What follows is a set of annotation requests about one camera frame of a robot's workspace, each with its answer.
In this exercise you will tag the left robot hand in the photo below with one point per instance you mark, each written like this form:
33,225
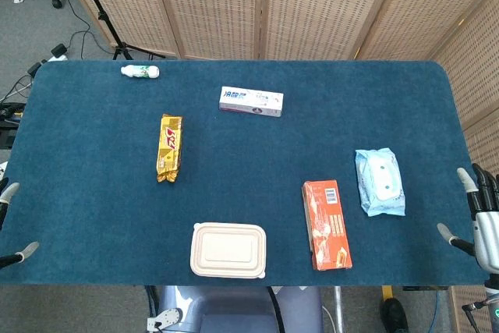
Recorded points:
9,192

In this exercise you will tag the yellow table leg bracket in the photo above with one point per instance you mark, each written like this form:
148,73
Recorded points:
386,294

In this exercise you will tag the white green plastic bottle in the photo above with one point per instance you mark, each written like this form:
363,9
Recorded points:
140,71

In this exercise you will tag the gold biscuit packet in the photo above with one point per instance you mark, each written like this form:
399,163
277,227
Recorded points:
169,146

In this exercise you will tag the white power strip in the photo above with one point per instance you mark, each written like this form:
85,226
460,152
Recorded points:
56,58

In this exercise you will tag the blue wet wipes pack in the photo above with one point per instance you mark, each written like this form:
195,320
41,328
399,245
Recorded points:
380,183

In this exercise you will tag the beige lidded food container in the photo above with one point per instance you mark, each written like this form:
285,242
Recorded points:
228,251

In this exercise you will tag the silver table leg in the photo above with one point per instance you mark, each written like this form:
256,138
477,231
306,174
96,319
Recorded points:
338,309

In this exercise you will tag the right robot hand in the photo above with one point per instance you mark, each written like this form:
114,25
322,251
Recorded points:
485,231

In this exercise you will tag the black equipment beside table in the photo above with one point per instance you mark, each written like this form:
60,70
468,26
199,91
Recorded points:
8,126

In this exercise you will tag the black tripod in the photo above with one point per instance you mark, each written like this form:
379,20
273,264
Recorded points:
102,15

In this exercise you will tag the white toothpaste box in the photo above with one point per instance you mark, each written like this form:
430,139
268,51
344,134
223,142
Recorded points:
249,101

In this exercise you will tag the black power adapter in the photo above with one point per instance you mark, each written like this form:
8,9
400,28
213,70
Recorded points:
59,50

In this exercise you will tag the blue grey robot torso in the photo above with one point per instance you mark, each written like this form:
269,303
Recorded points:
234,309

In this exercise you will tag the orange snack box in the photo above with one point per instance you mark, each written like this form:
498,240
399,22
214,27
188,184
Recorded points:
327,227

